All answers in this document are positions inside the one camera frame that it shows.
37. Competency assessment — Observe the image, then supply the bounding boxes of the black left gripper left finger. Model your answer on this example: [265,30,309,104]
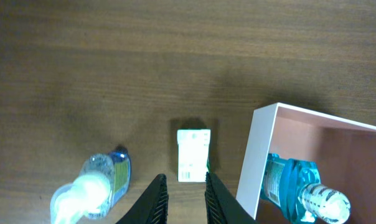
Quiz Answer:
[116,174,169,224]

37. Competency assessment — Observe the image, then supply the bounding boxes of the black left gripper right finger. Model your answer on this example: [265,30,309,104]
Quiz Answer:
[205,172,256,224]

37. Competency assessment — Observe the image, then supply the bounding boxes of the blue mouthwash bottle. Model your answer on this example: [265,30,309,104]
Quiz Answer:
[260,153,351,224]

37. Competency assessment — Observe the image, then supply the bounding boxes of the white cardboard box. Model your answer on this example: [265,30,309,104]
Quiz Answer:
[236,103,376,223]

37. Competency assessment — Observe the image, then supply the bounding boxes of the clear hand sanitizer bottle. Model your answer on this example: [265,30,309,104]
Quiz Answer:
[50,144,132,223]

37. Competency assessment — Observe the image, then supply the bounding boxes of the green white soap box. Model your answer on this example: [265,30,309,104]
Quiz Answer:
[177,129,211,182]

